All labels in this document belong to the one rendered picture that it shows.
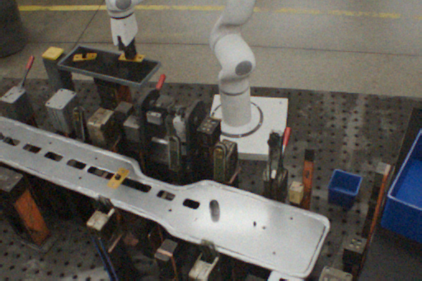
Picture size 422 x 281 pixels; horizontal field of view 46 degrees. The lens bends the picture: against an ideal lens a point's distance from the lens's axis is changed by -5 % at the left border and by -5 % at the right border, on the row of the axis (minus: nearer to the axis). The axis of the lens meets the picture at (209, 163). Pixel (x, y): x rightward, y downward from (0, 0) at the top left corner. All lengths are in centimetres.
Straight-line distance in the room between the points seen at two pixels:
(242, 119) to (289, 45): 191
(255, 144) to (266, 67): 170
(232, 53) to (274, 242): 71
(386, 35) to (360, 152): 214
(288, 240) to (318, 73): 234
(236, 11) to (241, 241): 78
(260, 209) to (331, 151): 68
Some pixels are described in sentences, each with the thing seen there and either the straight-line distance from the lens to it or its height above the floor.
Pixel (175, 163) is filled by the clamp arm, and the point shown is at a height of 101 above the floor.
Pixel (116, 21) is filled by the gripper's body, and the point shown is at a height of 138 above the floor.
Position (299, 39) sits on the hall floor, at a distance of 404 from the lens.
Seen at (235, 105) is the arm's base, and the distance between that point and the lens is 205.
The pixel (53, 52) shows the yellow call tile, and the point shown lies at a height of 116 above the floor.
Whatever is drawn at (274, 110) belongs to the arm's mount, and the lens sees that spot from 221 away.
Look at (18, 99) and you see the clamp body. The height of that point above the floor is 105.
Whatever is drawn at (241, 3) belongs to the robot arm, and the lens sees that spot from 179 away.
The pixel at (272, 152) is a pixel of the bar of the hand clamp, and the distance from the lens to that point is 148.
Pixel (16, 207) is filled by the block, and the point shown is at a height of 94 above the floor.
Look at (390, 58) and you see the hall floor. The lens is 392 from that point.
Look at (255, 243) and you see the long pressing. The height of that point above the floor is 100.
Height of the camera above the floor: 220
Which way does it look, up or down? 46 degrees down
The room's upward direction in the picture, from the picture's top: 7 degrees counter-clockwise
